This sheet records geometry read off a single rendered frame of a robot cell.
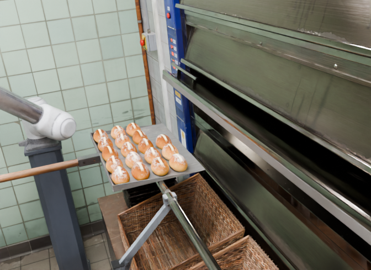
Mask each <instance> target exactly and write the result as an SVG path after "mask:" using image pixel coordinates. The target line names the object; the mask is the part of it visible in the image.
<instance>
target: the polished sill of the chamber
mask: <svg viewBox="0 0 371 270"><path fill-rule="evenodd" d="M194 119H195V120H196V121H198V122H199V123H200V124H201V125H202V126H203V127H205V128H206V129H207V130H208V131H209V132H210V133H211V134H213V135H214V136H215V137H216V138H217V139H218V140H219V141H220V142H221V143H223V144H224V145H225V146H226V147H227V148H228V149H229V150H230V151H232V152H233V153H234V154H235V155H236V156H237V157H238V158H239V159H240V160H242V161H243V162H244V163H245V164H246V165H247V166H248V167H249V168H250V169H252V170H253V171H254V172H255V173H257V174H258V175H259V176H260V177H261V178H262V179H263V180H264V181H265V182H267V183H268V184H269V185H270V186H271V187H272V188H273V189H274V190H276V191H277V192H278V193H279V194H280V195H281V196H282V197H283V198H284V199H286V200H287V201H288V202H289V203H290V204H291V205H292V206H293V207H295V208H296V209H297V210H298V211H299V212H301V213H302V214H303V216H305V217H306V218H307V219H308V220H310V221H311V222H312V223H313V224H314V225H315V226H316V227H317V228H318V229H320V230H321V231H322V232H323V233H324V234H325V235H326V236H327V237H328V238H330V239H331V240H332V241H333V242H334V243H335V244H336V245H337V246H339V247H340V248H341V249H342V250H343V251H344V252H345V253H346V254H348V255H349V256H350V257H351V258H352V259H353V260H355V261H356V262H357V263H358V264H359V265H360V266H361V267H362V268H364V269H365V270H371V245H370V244H369V243H367V242H366V241H365V240H364V239H362V238H361V237H360V236H359V235H357V234H356V233H355V232H354V231H352V230H351V229H350V228H349V227H348V226H346V225H345V224H344V223H343V222H341V221H340V220H338V219H337V218H336V217H335V216H334V215H332V214H331V213H330V212H329V211H327V210H326V209H325V208H324V207H322V206H321V205H320V204H319V203H318V202H316V201H315V200H313V199H312V198H311V197H310V196H309V195H307V194H306V193H305V192H304V191H302V190H301V189H300V188H299V187H297V186H296V185H295V184H294V183H293V182H291V181H290V180H288V179H287V178H286V177H285V176H284V175H282V174H281V173H280V172H279V171H277V170H276V169H275V168H274V167H272V166H271V165H270V164H269V163H268V162H266V161H265V160H264V159H263V158H261V157H260V156H259V155H257V154H256V153H255V152H254V151H252V150H251V149H250V148H249V147H247V146H246V145H245V144H244V143H243V142H241V141H240V140H239V139H238V138H236V137H235V136H233V134H231V133H230V132H229V131H227V130H226V129H225V128H224V127H223V126H221V125H220V124H219V123H218V122H216V121H215V120H214V119H213V118H211V117H210V116H209V115H207V113H205V112H204V111H202V110H200V111H197V112H194Z"/></svg>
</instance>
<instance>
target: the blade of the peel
mask: <svg viewBox="0 0 371 270"><path fill-rule="evenodd" d="M140 129H141V130H142V131H143V132H144V133H145V134H146V135H147V138H148V139H149V140H150V141H151V142H152V143H153V146H154V148H156V149H158V151H159V152H160V154H161V158H163V159H164V160H165V161H166V162H167V163H168V166H169V171H168V173H167V174H166V175H165V176H158V175H156V174H154V173H153V171H152V169H151V164H149V163H147V162H146V160H145V154H142V153H141V152H140V151H139V149H138V145H137V144H135V143H134V142H133V137H132V136H129V135H128V134H127V132H126V128H124V130H125V133H126V135H127V136H128V137H129V139H130V142H131V143H132V144H134V145H135V147H136V149H137V153H138V154H139V155H140V157H141V158H142V161H143V163H144V164H145V165H146V166H147V168H148V169H149V171H150V175H149V178H148V179H144V180H140V181H138V180H136V179H135V178H134V177H133V176H132V174H131V168H129V167H128V166H127V165H126V163H125V159H126V157H124V156H123V155H122V154H121V149H120V148H118V147H117V146H116V144H115V139H114V138H112V136H111V131H112V130H107V131H105V132H106V133H107V135H108V138H109V139H111V141H112V143H113V147H114V148H115V149H116V150H117V152H118V157H119V158H120V159H121V161H122V163H123V168H125V169H126V170H127V172H128V173H129V176H130V180H129V182H128V183H122V184H115V183H114V182H113V180H112V173H110V172H109V171H108V170H107V168H106V161H105V160H104V159H103V158H102V152H101V151H100V150H99V148H98V143H96V142H95V141H94V139H93V135H94V132H93V133H90V135H91V140H92V142H93V145H94V147H95V149H96V152H97V153H99V155H100V160H101V163H102V166H103V168H104V171H105V174H106V175H107V178H108V180H109V183H110V185H111V187H112V190H113V192H117V191H120V190H125V189H129V188H134V187H138V186H142V185H145V184H150V183H154V182H158V181H162V180H166V179H170V178H174V177H179V176H183V175H187V174H191V173H195V172H199V171H204V170H205V168H204V167H203V166H202V165H201V164H200V163H199V162H198V161H197V160H196V159H195V158H194V156H193V155H192V154H191V153H190V152H189V151H188V150H187V149H186V148H185V147H184V146H183V145H182V144H181V142H180V141H179V140H178V139H177V138H176V137H175V136H174V135H173V134H172V133H171V132H170V131H169V130H168V129H167V128H166V126H165V125H164V124H163V123H161V124H156V125H146V126H140ZM161 134H165V135H167V136H168V137H169V138H170V139H171V141H172V145H174V146H175V147H176V148H177V150H178V152H179V154H180V155H182V156H183V157H184V158H185V160H186V161H187V164H188V166H187V169H186V170H185V171H183V172H177V171H175V170H173V169H172V168H171V167H170V165H169V160H167V159H165V158H164V157H163V155H162V150H161V149H159V148H158V147H157V145H156V139H157V137H158V136H159V135H161Z"/></svg>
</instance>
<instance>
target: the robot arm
mask: <svg viewBox="0 0 371 270"><path fill-rule="evenodd" d="M0 110H2V111H5V112H7V113H9V114H11V115H13V116H16V117H18V118H21V119H22V123H23V127H24V130H25V133H26V136H27V139H26V140H23V141H20V142H18V143H19V146H27V148H26V152H29V151H33V150H38V149H43V148H46V147H52V146H58V145H59V142H58V141H62V140H67V139H69V138H71V137H72V135H73V134H74V133H75V131H76V121H75V120H74V118H73V117H72V115H71V114H69V113H67V112H64V111H62V110H60V109H57V108H55V107H52V106H50V105H48V103H47V102H46V101H45V100H44V99H42V98H40V97H33V98H29V99H25V98H23V97H21V96H19V95H17V94H15V93H13V92H11V91H9V90H7V89H5V88H3V87H1V86H0Z"/></svg>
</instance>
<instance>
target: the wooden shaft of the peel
mask: <svg viewBox="0 0 371 270"><path fill-rule="evenodd" d="M78 165H79V164H78V159H74V160H69V161H64V162H59V163H54V164H51V165H46V166H41V167H36V168H31V169H28V170H22V171H18V172H12V173H7V174H2V175H0V183H3V182H8V181H12V180H16V179H21V178H25V177H30V176H35V175H39V174H43V173H48V172H53V171H58V170H63V169H67V168H71V167H76V166H78Z"/></svg>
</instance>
